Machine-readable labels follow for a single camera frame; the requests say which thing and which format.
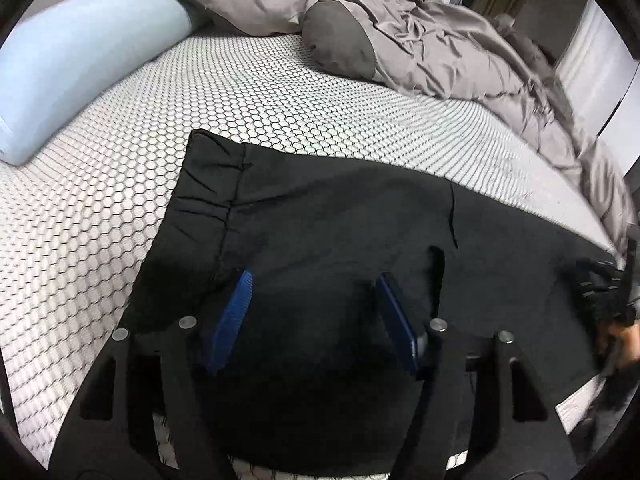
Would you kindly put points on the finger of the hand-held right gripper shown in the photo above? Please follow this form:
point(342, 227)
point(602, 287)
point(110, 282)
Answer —
point(600, 285)

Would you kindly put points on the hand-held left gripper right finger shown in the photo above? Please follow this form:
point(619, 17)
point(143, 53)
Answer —
point(400, 320)

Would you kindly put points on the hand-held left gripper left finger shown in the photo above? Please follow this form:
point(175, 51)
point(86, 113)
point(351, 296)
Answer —
point(230, 320)

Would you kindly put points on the black pants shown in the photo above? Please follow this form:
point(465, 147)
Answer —
point(325, 220)

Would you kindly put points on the person's right forearm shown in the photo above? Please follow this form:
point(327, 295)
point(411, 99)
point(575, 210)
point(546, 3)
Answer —
point(607, 400)

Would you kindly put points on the person's right hand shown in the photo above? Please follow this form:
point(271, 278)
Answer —
point(625, 335)

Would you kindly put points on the dark grey pillow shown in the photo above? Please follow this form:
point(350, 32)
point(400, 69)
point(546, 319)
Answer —
point(525, 45)

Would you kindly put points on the grey duvet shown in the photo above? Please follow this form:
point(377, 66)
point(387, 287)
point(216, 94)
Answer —
point(425, 45)

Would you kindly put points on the light blue pillow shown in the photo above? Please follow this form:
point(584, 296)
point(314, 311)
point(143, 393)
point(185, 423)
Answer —
point(90, 60)

